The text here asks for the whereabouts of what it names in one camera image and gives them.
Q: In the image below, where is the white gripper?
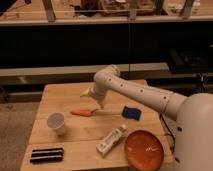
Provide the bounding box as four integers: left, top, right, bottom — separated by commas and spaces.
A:
80, 87, 107, 110

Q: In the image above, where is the orange pepper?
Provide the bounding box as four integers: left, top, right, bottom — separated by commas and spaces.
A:
70, 109, 98, 117

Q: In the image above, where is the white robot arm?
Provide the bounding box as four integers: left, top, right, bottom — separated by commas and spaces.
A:
82, 65, 213, 171

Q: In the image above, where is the blue sponge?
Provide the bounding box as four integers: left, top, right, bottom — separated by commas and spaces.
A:
122, 106, 141, 121

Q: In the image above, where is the white plastic bottle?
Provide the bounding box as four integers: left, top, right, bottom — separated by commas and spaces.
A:
96, 124, 127, 156

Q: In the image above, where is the wooden bench shelf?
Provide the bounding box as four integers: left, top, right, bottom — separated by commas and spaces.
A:
0, 62, 169, 77

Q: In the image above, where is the orange plate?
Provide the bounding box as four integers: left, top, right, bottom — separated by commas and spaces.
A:
124, 130, 164, 171

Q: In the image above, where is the black ridged block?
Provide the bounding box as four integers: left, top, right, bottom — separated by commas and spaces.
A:
30, 148, 64, 163

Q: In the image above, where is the black cable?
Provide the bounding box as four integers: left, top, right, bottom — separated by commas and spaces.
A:
159, 113, 178, 151

